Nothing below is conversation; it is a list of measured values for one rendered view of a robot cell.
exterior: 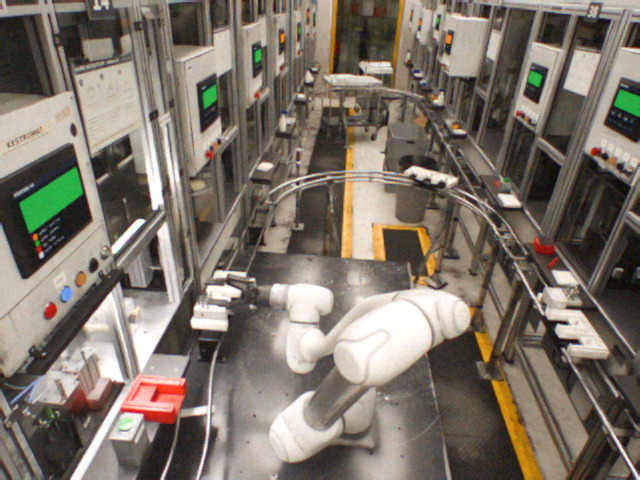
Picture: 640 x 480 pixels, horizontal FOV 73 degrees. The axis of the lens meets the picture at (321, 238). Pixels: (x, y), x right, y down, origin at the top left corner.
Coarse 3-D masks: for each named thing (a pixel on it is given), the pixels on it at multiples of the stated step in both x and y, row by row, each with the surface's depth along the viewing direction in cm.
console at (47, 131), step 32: (32, 96) 96; (64, 96) 94; (0, 128) 77; (32, 128) 85; (64, 128) 95; (0, 160) 78; (32, 160) 86; (64, 160) 94; (0, 192) 77; (96, 192) 109; (0, 224) 79; (96, 224) 110; (0, 256) 80; (32, 256) 86; (64, 256) 98; (96, 256) 111; (0, 288) 80; (32, 288) 89; (64, 288) 98; (0, 320) 81; (32, 320) 89; (0, 352) 81
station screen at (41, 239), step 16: (48, 176) 88; (80, 176) 98; (16, 192) 79; (32, 192) 83; (16, 208) 80; (64, 208) 94; (80, 208) 99; (48, 224) 89; (64, 224) 94; (80, 224) 100; (32, 240) 84; (48, 240) 89; (64, 240) 94
